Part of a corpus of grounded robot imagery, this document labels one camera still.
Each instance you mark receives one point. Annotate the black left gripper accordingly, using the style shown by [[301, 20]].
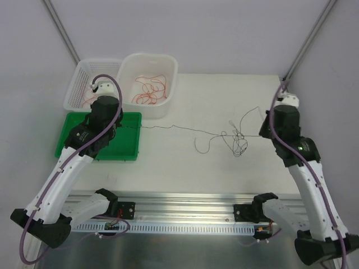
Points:
[[90, 117]]

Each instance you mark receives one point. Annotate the white perforated basket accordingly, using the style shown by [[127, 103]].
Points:
[[79, 95]]

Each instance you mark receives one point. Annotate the white slotted cable duct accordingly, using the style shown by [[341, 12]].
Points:
[[166, 228]]

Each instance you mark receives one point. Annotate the aluminium extrusion rail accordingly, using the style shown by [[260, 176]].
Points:
[[191, 208]]

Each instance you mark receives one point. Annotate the green plastic tray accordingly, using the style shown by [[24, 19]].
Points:
[[124, 146]]

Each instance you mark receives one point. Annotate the aluminium frame post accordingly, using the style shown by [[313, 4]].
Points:
[[313, 33], [56, 20]]

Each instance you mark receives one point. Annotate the left aluminium frame post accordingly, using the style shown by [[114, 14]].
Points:
[[56, 20]]

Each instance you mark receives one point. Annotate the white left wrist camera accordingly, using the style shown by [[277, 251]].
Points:
[[103, 88]]

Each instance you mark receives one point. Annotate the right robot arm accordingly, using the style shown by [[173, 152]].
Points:
[[323, 236]]

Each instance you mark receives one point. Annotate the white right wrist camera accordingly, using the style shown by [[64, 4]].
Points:
[[287, 99]]

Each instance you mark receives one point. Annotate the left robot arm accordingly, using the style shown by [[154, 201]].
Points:
[[45, 218]]

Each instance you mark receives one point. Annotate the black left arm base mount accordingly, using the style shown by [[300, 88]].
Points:
[[123, 210]]

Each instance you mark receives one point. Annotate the white plastic tub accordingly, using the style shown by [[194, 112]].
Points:
[[148, 83]]

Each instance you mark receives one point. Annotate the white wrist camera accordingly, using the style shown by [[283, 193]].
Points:
[[287, 99], [103, 88]]

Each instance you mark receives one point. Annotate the right aluminium frame post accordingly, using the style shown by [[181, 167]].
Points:
[[313, 33]]

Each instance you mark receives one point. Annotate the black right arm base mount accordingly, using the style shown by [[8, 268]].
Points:
[[248, 213]]

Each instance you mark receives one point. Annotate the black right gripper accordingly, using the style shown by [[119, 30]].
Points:
[[265, 129]]

